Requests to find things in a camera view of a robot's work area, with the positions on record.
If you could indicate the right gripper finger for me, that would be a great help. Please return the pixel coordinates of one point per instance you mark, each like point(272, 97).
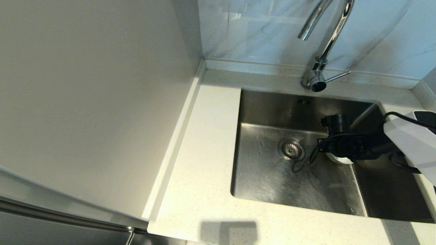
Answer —
point(322, 145)

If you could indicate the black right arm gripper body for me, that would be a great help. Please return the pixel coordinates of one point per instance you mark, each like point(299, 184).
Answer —
point(345, 146)

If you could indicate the white ceramic bowl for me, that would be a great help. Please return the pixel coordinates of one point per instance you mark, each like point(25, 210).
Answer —
point(340, 160)

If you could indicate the chrome gooseneck faucet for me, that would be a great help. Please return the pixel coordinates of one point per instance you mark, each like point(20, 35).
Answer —
point(315, 80)

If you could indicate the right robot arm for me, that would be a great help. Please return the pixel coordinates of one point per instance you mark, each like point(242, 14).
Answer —
point(408, 143)

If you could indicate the stainless steel sink basin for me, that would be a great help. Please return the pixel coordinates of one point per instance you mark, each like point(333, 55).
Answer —
point(272, 183)

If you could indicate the round metal drain strainer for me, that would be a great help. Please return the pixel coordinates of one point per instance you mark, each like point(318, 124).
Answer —
point(291, 149)

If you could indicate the grey tall cabinet side panel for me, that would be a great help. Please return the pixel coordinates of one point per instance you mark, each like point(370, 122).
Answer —
point(85, 102)

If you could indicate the chrome door trim strip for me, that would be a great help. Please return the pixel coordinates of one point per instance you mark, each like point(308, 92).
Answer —
point(68, 217)

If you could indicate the grey appliance door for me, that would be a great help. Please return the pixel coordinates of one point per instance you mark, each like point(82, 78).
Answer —
point(51, 233)

